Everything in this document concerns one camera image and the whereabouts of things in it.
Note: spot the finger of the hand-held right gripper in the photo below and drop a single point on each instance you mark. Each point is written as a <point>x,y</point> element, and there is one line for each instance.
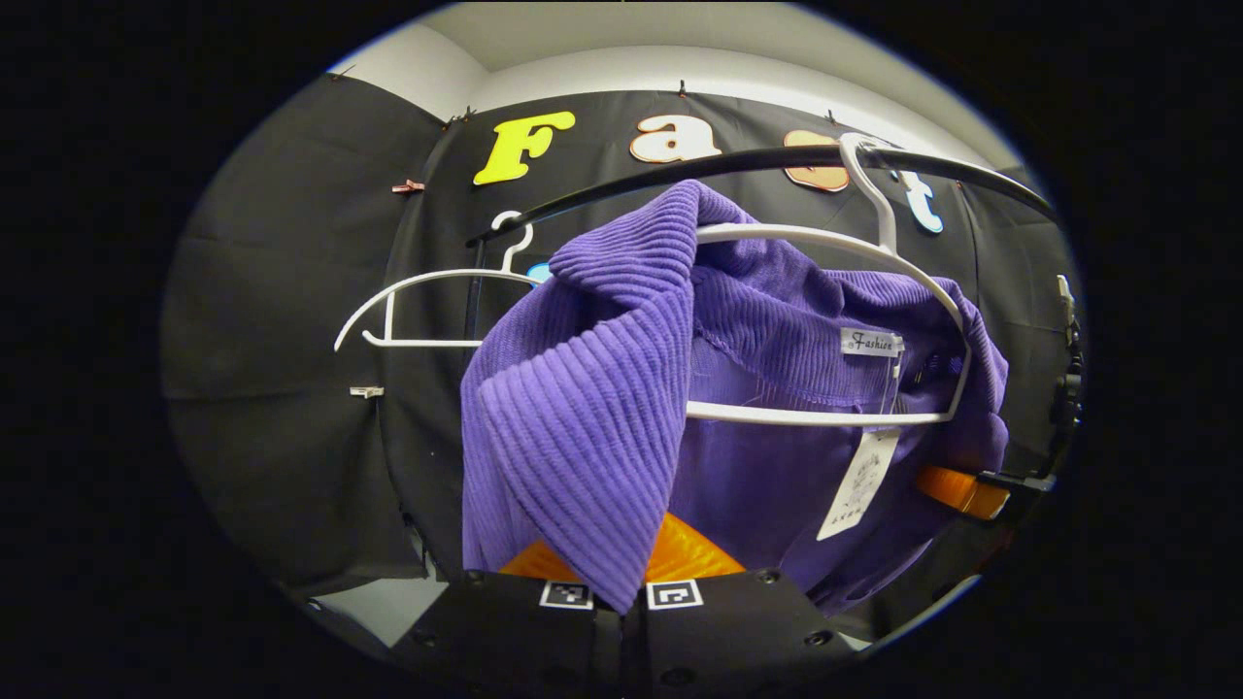
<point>961,490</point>

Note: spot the pink clip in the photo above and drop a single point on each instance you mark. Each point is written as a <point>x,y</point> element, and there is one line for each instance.
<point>408,185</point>

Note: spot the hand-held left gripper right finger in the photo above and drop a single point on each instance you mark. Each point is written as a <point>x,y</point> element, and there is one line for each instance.
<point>738,631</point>

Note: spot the white plastic hanger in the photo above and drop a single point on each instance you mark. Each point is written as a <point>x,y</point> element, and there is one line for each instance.
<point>757,232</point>
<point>427,342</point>

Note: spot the silver clip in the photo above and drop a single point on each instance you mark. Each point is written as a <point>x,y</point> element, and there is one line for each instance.
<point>366,392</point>

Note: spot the black backdrop cloth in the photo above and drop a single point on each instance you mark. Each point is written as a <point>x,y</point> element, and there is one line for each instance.
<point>272,320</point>

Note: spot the black clothes rack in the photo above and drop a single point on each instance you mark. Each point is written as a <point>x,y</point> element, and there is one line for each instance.
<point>738,160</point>

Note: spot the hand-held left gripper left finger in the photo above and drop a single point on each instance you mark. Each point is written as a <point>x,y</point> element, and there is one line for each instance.
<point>505,631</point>

